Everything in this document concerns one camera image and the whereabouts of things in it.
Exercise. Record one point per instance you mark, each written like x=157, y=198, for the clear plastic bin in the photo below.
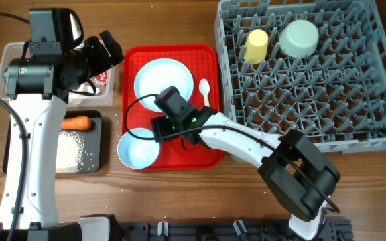
x=14, y=50

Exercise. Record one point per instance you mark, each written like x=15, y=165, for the light blue rice bowl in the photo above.
x=136, y=153

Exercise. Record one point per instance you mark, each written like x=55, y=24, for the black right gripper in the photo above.
x=159, y=126

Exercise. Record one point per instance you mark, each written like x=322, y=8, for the small white tissue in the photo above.
x=86, y=87

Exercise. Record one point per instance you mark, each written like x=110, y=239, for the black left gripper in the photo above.
x=107, y=49

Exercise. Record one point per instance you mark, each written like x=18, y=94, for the white rice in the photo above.
x=72, y=156

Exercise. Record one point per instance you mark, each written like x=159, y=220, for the white plastic spoon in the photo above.
x=204, y=89

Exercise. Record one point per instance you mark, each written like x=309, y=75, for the red plastic tray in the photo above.
x=201, y=61

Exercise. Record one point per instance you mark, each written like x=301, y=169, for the light blue plate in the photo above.
x=157, y=75

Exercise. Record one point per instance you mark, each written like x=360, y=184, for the red snack wrapper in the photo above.
x=101, y=79

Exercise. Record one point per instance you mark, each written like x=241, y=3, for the grey plastic dishwasher rack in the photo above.
x=336, y=96

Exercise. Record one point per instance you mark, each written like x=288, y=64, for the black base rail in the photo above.
x=331, y=230

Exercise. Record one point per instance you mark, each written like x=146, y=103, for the light blue bowl with scrap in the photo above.
x=299, y=39

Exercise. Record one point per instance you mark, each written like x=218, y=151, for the yellow plastic cup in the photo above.
x=256, y=46

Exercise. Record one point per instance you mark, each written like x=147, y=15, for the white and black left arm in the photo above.
x=53, y=64

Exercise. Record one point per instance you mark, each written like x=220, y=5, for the orange carrot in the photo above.
x=80, y=123

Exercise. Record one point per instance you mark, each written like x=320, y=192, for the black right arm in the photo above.
x=296, y=172

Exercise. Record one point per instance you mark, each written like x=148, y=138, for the black plastic tray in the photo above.
x=92, y=135

